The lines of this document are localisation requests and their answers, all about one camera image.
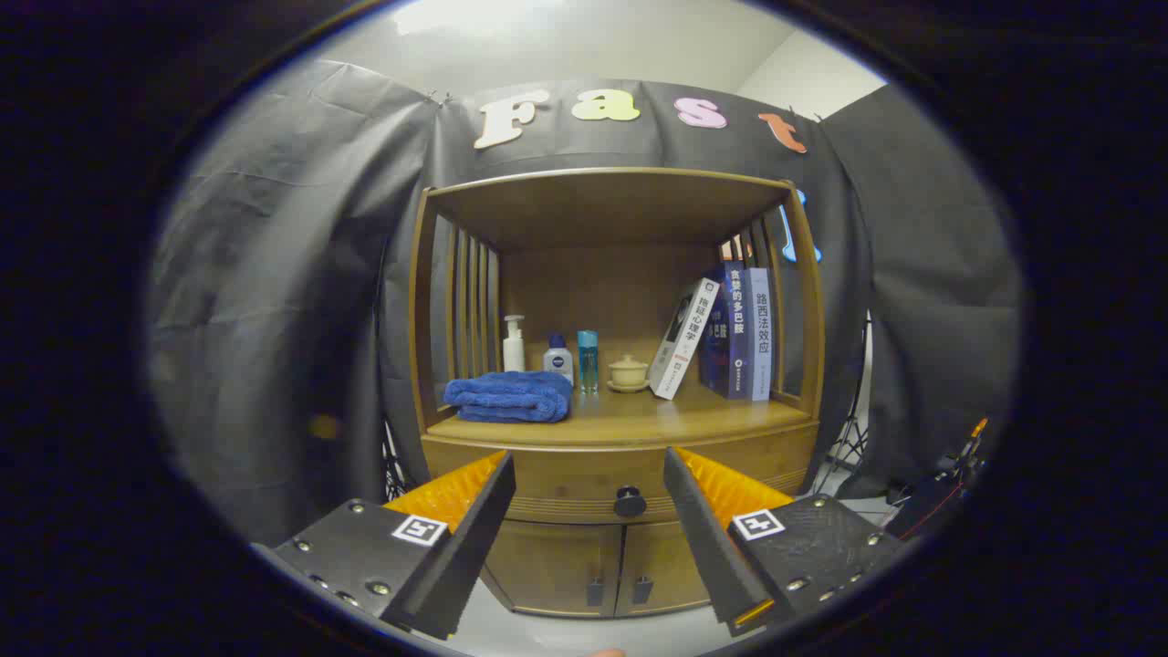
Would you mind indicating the black backdrop cloth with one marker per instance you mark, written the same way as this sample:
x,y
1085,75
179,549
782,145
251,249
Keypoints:
x,y
274,274

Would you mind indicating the pale blue book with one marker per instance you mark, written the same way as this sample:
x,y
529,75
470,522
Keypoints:
x,y
761,338

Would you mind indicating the wooden drawer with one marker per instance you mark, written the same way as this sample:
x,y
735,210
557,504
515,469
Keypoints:
x,y
566,484

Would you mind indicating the black device with orange part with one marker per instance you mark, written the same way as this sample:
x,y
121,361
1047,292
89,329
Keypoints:
x,y
931,502

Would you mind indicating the wooden countertop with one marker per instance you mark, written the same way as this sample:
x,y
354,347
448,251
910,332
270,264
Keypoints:
x,y
639,415

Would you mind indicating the beige lidded teacup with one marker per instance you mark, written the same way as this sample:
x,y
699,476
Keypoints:
x,y
628,371

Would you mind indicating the dark blue book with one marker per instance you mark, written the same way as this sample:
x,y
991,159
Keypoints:
x,y
730,338

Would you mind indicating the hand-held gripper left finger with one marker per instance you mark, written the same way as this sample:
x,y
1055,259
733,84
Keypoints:
x,y
474,538

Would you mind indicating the white book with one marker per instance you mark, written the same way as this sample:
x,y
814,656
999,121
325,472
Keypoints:
x,y
683,342

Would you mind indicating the wooden cabinet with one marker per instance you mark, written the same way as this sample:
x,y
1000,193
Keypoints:
x,y
593,210

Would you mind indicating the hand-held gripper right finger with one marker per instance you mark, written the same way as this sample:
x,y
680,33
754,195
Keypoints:
x,y
707,538

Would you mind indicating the black backdrop stand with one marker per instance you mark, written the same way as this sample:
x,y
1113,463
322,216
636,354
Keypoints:
x,y
853,438
392,465

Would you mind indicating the white pump bottle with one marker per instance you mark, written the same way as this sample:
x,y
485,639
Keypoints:
x,y
514,351

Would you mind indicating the clear blue bottle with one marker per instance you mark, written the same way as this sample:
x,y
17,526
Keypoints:
x,y
588,360

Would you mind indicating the white bottle with blue cap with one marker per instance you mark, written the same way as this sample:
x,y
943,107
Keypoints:
x,y
557,360

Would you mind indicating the wooden cabinet door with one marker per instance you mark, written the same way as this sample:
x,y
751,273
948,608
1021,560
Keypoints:
x,y
547,566
666,566

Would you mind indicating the black round drawer knob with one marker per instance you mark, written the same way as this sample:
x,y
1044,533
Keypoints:
x,y
630,502

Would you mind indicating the blue folded towel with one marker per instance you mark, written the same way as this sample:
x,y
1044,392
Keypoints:
x,y
511,397

